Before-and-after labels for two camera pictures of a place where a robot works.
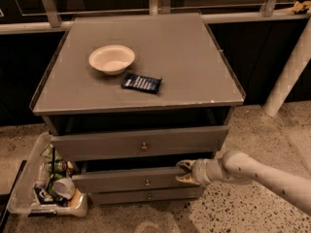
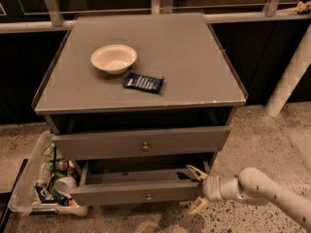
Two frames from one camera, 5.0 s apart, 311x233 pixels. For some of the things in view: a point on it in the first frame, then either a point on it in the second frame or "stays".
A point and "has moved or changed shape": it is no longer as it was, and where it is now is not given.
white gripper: (201, 172) -> (211, 188)
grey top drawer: (144, 143) stays
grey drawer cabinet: (128, 98) stays
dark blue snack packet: (145, 83) stays
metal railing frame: (158, 4) stays
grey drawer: (132, 182) has moved or changed shape
